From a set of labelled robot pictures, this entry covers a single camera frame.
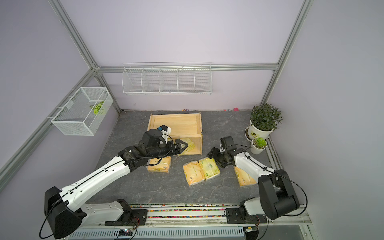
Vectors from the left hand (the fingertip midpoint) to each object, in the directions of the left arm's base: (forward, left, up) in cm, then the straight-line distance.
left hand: (182, 148), depth 73 cm
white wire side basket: (+24, +56, +4) cm, 61 cm away
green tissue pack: (-3, -14, -19) cm, 24 cm away
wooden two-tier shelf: (+16, -2, -2) cm, 17 cm away
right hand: (+3, -15, -17) cm, 23 cm away
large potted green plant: (+18, -50, -3) cm, 53 cm away
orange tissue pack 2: (-6, -5, -18) cm, 20 cm away
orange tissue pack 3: (-12, -32, -18) cm, 39 cm away
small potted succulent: (+7, -46, -15) cm, 49 cm away
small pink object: (+49, -44, -25) cm, 70 cm away
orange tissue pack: (+1, +13, -21) cm, 24 cm away
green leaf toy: (+25, +46, +6) cm, 53 cm away
